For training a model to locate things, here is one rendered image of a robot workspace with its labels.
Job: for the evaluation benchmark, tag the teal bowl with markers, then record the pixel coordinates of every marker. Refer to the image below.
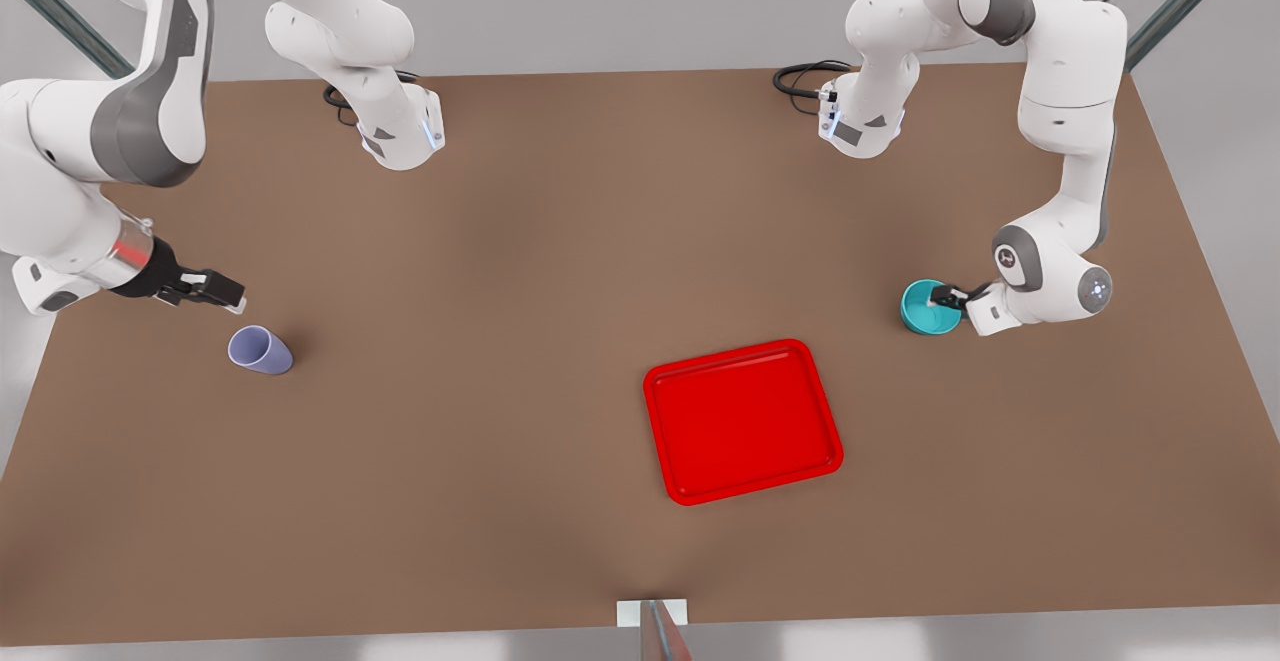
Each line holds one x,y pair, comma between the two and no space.
915,311

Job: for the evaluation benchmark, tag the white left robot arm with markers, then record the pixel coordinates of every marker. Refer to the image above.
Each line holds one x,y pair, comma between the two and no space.
1065,61

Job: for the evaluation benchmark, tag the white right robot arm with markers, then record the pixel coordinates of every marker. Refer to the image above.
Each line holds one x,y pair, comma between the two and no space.
70,131

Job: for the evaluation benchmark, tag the lavender plastic cup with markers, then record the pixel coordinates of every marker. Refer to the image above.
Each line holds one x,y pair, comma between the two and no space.
262,351

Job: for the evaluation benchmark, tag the red rectangular tray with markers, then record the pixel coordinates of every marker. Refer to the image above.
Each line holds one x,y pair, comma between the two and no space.
742,421

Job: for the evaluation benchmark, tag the silver frame post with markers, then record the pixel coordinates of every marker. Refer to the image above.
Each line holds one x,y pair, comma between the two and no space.
60,11
662,636
1190,1

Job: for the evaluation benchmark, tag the white post foot plate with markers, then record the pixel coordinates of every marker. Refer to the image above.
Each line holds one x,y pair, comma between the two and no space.
628,611

